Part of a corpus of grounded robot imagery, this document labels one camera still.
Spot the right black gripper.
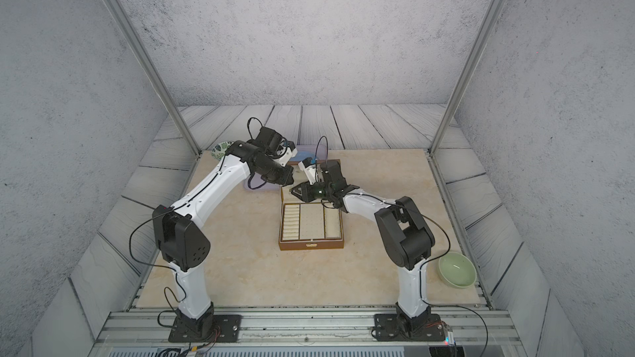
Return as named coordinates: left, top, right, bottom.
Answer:
left=289, top=179, right=335, bottom=203

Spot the brown wooden jewelry box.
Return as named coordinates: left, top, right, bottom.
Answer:
left=278, top=160, right=345, bottom=251

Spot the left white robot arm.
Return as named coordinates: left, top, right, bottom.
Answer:
left=150, top=127, right=297, bottom=340

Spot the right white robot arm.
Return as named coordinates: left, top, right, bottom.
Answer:
left=291, top=159, right=456, bottom=346

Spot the green leaf pattern bowl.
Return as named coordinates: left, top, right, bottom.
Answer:
left=210, top=141, right=233, bottom=160

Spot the lilac plastic tray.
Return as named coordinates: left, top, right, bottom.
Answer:
left=243, top=145, right=327, bottom=191

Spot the pale green bowl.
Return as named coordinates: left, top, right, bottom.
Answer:
left=438, top=251, right=477, bottom=289

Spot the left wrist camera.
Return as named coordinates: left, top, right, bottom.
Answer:
left=276, top=141, right=298, bottom=166

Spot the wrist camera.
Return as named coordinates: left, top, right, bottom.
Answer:
left=298, top=157, right=318, bottom=185
left=276, top=141, right=298, bottom=166

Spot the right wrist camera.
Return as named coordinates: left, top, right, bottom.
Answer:
left=298, top=157, right=318, bottom=185

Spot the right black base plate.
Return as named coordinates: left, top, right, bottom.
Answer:
left=371, top=313, right=446, bottom=342

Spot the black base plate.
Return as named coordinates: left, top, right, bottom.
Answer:
left=168, top=314, right=242, bottom=344
left=371, top=313, right=446, bottom=342

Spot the left aluminium frame post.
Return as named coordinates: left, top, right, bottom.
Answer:
left=102, top=0, right=203, bottom=157

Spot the aluminium frame post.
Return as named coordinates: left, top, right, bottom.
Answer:
left=428, top=0, right=506, bottom=157
left=102, top=0, right=203, bottom=157

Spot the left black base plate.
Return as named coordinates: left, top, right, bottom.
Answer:
left=168, top=314, right=242, bottom=344

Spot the aluminium mounting rail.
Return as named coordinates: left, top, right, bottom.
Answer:
left=90, top=306, right=527, bottom=356

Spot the right aluminium frame post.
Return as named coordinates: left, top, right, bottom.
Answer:
left=428, top=0, right=506, bottom=157

